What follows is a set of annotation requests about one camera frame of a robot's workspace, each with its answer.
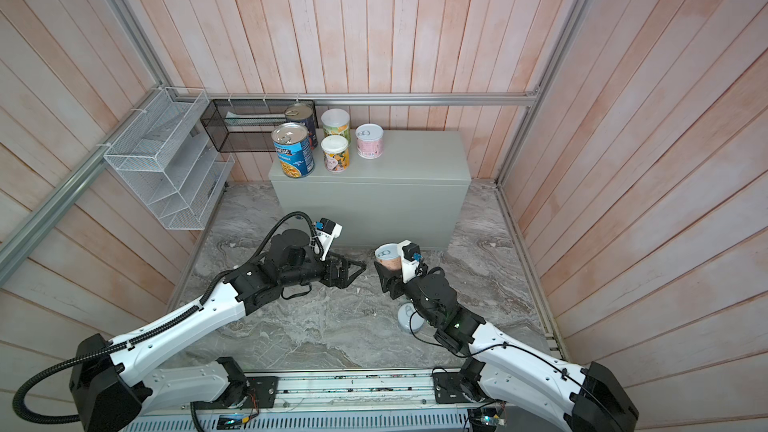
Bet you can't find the orange-label short can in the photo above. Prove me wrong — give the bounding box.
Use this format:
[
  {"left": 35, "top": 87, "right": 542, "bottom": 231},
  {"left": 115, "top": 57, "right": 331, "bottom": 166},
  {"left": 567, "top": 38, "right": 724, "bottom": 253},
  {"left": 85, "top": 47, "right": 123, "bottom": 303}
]
[{"left": 375, "top": 243, "right": 402, "bottom": 271}]

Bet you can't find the short white-top can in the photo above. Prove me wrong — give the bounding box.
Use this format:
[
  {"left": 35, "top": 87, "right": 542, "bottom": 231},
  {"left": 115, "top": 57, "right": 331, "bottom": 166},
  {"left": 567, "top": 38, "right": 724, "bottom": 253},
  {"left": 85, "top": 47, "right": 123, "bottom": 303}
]
[{"left": 397, "top": 302, "right": 425, "bottom": 333}]

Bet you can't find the yellow can white lid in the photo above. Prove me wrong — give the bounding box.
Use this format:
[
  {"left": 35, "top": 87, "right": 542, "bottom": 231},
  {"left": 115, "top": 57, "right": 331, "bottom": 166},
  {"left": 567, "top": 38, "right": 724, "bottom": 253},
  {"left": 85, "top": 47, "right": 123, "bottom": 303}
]
[
  {"left": 320, "top": 108, "right": 350, "bottom": 141},
  {"left": 320, "top": 134, "right": 350, "bottom": 173}
]

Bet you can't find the blue soup can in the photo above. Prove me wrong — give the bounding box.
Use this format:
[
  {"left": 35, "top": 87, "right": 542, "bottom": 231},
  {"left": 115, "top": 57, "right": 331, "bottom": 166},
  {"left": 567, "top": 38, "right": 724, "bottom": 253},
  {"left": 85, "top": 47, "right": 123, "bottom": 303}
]
[{"left": 271, "top": 122, "right": 314, "bottom": 178}]

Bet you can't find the pink-label short can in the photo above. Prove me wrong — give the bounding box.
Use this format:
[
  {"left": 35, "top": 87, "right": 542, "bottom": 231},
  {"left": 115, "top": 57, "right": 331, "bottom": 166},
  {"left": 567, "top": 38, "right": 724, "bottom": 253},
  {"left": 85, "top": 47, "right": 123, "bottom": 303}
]
[{"left": 355, "top": 123, "right": 384, "bottom": 160}]

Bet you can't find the dark blue tomato can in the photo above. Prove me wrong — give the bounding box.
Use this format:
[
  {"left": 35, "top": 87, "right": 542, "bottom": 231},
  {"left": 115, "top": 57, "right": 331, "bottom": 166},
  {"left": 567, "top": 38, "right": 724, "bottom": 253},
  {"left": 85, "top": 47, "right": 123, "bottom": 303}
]
[{"left": 284, "top": 102, "right": 318, "bottom": 149}]

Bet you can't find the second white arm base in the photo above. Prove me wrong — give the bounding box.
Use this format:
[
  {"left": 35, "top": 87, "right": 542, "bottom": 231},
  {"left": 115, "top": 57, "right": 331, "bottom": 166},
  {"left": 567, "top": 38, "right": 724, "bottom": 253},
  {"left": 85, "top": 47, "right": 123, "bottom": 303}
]
[{"left": 140, "top": 357, "right": 279, "bottom": 415}]

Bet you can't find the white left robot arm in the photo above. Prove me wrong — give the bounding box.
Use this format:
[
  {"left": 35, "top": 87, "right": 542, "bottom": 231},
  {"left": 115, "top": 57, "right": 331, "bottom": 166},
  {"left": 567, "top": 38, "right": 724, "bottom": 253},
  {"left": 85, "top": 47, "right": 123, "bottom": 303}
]
[{"left": 12, "top": 211, "right": 366, "bottom": 431}]

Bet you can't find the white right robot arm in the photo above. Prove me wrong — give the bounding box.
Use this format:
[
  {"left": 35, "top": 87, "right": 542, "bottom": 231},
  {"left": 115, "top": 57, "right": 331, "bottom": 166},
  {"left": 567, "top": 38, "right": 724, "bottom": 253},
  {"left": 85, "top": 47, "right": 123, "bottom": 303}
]
[{"left": 375, "top": 263, "right": 639, "bottom": 431}]

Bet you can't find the grey metal cabinet box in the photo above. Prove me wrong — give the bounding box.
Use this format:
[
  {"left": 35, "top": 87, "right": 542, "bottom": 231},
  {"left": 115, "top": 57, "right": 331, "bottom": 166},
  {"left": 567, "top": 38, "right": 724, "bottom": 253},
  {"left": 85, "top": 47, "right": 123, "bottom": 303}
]
[{"left": 269, "top": 130, "right": 471, "bottom": 250}]

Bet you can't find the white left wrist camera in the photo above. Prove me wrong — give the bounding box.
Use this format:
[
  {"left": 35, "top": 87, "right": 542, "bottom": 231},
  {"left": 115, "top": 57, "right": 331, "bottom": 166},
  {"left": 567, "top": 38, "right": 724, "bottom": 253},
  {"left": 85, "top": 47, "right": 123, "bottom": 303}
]
[{"left": 315, "top": 218, "right": 343, "bottom": 261}]

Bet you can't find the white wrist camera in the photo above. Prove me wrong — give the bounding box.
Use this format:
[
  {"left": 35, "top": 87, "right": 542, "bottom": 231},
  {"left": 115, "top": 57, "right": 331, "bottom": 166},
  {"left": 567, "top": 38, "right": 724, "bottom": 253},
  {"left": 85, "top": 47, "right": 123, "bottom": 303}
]
[
  {"left": 315, "top": 218, "right": 343, "bottom": 261},
  {"left": 397, "top": 240, "right": 422, "bottom": 283}
]

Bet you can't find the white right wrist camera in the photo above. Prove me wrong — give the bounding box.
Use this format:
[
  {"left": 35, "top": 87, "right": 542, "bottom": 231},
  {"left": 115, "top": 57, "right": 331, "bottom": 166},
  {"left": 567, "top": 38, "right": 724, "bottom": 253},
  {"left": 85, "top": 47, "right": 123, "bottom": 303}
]
[{"left": 397, "top": 240, "right": 422, "bottom": 283}]

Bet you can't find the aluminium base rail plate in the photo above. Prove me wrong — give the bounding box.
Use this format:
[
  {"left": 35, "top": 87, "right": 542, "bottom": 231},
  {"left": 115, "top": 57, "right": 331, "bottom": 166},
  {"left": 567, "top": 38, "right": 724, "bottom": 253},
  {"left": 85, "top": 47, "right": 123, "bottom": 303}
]
[{"left": 107, "top": 362, "right": 601, "bottom": 432}]

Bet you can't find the black wire mesh basket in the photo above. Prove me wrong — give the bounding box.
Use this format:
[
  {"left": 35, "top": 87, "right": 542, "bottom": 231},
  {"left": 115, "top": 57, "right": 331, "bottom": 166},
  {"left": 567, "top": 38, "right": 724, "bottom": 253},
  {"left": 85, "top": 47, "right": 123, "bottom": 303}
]
[{"left": 200, "top": 100, "right": 317, "bottom": 153}]

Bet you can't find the white wire mesh shelf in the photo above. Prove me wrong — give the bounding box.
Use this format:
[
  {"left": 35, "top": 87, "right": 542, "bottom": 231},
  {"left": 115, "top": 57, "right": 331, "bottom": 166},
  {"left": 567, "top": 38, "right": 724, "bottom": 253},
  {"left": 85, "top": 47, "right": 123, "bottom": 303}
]
[{"left": 104, "top": 87, "right": 235, "bottom": 231}]

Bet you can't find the aluminium wall rail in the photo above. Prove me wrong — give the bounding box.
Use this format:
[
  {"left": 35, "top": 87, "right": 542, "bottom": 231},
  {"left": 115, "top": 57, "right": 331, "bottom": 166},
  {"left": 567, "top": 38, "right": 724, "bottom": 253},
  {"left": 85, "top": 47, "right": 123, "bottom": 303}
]
[{"left": 171, "top": 88, "right": 538, "bottom": 107}]

